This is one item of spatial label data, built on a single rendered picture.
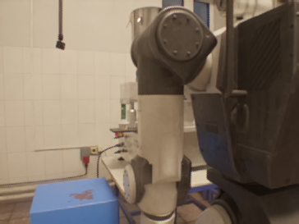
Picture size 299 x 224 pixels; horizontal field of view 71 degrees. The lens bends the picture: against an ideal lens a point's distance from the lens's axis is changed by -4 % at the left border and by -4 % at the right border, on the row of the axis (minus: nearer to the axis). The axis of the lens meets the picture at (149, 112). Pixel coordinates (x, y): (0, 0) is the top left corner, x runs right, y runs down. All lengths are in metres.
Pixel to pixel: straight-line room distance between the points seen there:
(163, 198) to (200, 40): 0.30
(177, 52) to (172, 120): 0.12
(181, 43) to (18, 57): 2.60
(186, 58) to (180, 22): 0.06
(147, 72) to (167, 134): 0.11
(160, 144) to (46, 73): 2.49
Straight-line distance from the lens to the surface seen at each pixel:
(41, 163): 2.91
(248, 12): 0.58
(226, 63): 0.39
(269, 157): 0.38
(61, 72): 2.80
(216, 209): 0.55
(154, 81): 0.38
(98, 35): 2.94
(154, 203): 0.45
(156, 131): 0.39
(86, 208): 1.43
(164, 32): 0.34
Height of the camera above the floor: 1.23
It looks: 4 degrees down
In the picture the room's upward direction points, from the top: straight up
